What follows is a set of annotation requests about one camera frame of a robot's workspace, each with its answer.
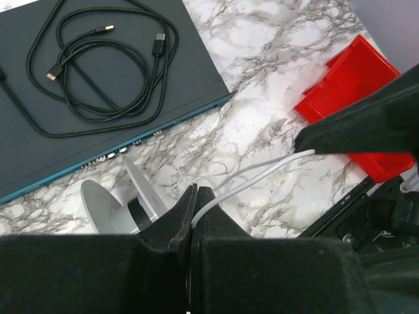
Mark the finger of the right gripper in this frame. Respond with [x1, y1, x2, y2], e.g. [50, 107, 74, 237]
[294, 65, 418, 156]

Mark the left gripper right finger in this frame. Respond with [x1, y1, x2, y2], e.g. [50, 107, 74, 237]
[189, 206, 376, 313]

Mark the black USB cable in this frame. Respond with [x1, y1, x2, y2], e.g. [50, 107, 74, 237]
[0, 0, 180, 139]

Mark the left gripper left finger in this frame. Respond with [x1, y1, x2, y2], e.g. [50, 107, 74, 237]
[1, 185, 198, 313]

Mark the grey cable spool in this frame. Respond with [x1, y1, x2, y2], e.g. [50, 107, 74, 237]
[81, 157, 168, 234]

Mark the dark network switch box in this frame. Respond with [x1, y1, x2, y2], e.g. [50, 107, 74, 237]
[1, 1, 231, 203]

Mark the red plastic tray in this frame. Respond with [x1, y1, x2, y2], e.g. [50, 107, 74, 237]
[295, 35, 414, 183]

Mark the thin white wire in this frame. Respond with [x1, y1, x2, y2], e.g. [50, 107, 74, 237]
[178, 148, 317, 228]

